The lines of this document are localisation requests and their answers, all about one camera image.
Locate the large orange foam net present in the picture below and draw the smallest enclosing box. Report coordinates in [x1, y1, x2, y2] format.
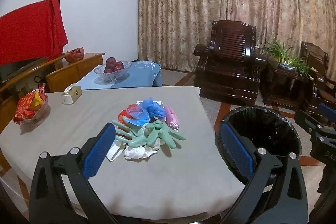
[118, 109, 133, 123]

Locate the blue tablecloth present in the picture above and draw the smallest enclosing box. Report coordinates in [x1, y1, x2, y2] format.
[76, 61, 162, 90]

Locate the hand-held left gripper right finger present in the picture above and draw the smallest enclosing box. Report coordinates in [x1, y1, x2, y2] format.
[218, 123, 309, 224]

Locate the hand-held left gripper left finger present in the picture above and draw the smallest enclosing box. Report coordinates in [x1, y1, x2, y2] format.
[29, 123, 124, 224]

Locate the pink face mask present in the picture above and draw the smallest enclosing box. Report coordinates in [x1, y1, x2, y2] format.
[164, 105, 181, 132]

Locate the tissue box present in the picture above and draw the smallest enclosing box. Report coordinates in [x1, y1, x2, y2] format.
[62, 84, 82, 104]

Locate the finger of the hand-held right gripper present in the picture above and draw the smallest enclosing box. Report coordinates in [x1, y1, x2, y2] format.
[317, 103, 336, 130]
[294, 109, 325, 135]

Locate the red cloth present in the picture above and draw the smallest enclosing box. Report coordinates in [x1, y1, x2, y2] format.
[0, 0, 69, 66]

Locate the glass candy bowl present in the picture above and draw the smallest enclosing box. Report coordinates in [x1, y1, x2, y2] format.
[20, 94, 50, 127]

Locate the red woven basket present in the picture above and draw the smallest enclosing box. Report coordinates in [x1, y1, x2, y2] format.
[66, 47, 85, 63]

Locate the red patterned packet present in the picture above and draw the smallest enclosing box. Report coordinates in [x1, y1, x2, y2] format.
[14, 91, 38, 123]

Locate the blue plastic bag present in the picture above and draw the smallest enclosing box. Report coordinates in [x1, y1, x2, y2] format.
[126, 97, 167, 126]

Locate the dark wooden side table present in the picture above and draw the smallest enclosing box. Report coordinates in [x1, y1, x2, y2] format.
[261, 56, 315, 112]

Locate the black trash bin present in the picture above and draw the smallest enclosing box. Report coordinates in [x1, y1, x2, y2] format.
[215, 106, 302, 185]

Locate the potted green plant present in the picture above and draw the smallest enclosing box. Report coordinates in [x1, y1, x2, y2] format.
[259, 40, 319, 80]

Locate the green rubber glove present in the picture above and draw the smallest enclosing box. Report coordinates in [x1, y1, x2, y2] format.
[112, 119, 147, 149]
[145, 120, 187, 150]

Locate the dark wooden armchair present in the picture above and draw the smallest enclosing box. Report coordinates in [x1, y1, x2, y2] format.
[194, 20, 267, 106]
[299, 42, 336, 119]

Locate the glass fruit bowl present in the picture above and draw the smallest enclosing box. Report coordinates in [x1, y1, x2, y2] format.
[94, 60, 132, 83]

